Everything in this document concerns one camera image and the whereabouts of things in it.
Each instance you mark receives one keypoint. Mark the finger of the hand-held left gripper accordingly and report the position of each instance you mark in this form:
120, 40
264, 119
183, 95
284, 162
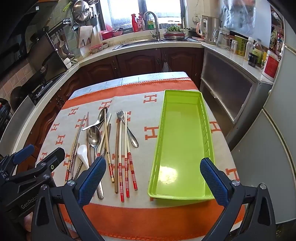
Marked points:
53, 160
23, 153

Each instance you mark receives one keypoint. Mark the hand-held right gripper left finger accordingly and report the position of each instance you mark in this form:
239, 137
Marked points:
92, 180

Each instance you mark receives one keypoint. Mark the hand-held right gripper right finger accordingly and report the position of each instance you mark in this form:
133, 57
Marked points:
214, 183

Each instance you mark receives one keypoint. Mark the white ceramic spoon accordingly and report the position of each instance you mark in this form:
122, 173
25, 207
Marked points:
82, 154

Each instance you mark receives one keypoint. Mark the brown wooden chopstick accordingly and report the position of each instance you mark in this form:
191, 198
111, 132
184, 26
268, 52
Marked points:
117, 150

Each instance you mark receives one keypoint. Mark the round steel spoon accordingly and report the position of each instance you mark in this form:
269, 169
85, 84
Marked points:
94, 136

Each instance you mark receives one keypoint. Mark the dark wooden chopstick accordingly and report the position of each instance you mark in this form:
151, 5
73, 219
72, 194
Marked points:
106, 139
88, 129

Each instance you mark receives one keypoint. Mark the green plastic tray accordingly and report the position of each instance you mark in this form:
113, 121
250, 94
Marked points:
180, 139

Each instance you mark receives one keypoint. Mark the steel soup spoon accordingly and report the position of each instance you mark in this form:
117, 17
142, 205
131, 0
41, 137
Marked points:
101, 115

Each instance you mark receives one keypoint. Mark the steel fork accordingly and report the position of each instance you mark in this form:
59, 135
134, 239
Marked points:
120, 114

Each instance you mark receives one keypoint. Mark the black red object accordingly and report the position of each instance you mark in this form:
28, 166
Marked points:
4, 111

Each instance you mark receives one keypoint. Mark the gas stove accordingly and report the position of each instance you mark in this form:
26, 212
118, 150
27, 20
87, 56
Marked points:
44, 89

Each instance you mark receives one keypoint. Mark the silver refrigerator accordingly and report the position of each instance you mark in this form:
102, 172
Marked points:
277, 139

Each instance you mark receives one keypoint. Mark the orange beige printed blanket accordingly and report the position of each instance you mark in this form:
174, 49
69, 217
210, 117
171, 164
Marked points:
143, 115

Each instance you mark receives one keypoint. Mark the white kitchen countertop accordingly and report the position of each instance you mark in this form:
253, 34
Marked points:
97, 56

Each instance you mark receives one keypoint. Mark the black range hood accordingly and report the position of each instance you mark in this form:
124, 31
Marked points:
20, 34

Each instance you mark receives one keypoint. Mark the brown wooden kitchen cabinets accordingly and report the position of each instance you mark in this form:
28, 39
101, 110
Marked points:
138, 64

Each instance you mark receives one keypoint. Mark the white plastic bag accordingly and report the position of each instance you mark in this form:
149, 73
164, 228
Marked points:
165, 67

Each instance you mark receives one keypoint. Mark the wooden cutting board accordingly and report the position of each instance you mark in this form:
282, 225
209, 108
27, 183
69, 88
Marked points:
84, 36

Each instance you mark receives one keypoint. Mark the dark jar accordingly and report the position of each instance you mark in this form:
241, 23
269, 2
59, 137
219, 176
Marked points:
252, 59

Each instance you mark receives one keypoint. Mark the red white container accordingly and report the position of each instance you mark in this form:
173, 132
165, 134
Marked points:
270, 64

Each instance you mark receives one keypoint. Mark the red bowl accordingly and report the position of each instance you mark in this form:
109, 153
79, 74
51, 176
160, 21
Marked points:
107, 34

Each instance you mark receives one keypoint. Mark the yellow green box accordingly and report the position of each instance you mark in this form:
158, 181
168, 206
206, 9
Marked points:
240, 46

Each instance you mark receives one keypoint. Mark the white plastic bottle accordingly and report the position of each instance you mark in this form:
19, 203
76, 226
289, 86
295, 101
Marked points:
249, 47

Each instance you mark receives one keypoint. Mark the steel sink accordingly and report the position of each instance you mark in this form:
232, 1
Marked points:
138, 44

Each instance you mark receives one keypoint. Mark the glass jug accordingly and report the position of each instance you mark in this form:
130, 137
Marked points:
223, 38

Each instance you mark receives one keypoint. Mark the hanging steel pan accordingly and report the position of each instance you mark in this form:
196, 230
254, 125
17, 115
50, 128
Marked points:
79, 11

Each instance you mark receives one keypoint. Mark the basin of green vegetables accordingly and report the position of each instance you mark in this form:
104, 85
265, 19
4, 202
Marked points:
174, 31

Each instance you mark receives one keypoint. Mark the red spray bottle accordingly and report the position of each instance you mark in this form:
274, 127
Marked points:
134, 23

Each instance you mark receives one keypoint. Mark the pink bottle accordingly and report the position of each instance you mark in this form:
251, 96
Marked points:
140, 23

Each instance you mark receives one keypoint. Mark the window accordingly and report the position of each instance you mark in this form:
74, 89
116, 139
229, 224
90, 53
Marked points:
124, 11

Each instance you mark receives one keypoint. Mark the clear plastic bag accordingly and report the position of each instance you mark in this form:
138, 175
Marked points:
240, 18

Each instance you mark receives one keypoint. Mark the green bottle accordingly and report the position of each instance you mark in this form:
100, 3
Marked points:
150, 23

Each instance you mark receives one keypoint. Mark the steel faucet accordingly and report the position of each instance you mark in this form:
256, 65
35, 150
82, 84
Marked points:
151, 20

